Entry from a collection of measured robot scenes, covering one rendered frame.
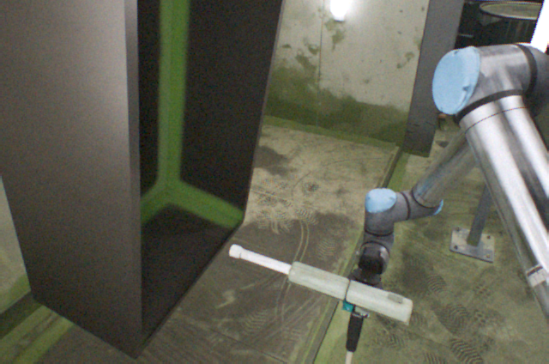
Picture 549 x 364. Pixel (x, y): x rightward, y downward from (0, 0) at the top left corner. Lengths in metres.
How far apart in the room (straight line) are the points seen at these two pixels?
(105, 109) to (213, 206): 0.95
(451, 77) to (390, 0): 1.91
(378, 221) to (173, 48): 0.83
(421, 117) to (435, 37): 0.52
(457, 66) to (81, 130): 0.66
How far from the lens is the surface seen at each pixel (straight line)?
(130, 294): 1.01
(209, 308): 1.83
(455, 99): 0.79
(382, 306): 1.06
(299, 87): 3.03
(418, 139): 2.94
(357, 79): 2.86
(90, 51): 0.68
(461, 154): 1.08
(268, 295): 1.85
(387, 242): 1.30
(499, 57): 0.83
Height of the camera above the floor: 1.46
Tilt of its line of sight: 31 degrees down
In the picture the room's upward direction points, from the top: straight up
